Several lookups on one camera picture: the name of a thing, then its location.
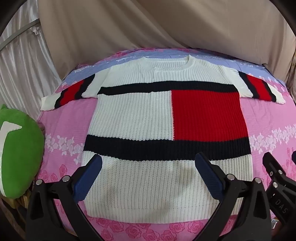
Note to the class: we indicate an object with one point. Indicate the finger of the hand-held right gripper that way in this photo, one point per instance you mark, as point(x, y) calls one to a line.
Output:
point(274, 165)
point(294, 155)

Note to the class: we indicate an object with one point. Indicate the beige backdrop cloth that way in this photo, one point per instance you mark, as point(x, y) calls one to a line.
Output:
point(143, 25)

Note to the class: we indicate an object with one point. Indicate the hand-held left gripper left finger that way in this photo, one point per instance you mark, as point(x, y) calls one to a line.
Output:
point(89, 175)

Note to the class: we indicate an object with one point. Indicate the pink floral bedsheet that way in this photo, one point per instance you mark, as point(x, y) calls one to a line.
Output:
point(266, 120)

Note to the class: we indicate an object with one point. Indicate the brown wooden frame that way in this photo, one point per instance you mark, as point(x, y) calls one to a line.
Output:
point(11, 220)

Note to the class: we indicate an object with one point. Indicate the green plush pillow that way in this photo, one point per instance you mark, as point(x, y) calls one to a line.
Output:
point(20, 153)

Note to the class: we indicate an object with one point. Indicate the white satin curtain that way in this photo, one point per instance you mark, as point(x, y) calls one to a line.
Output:
point(23, 69)

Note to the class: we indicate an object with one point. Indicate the white red navy knit sweater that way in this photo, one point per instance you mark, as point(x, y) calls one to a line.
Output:
point(143, 120)

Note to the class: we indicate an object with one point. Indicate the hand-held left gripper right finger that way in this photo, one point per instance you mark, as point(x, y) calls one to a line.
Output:
point(209, 175)

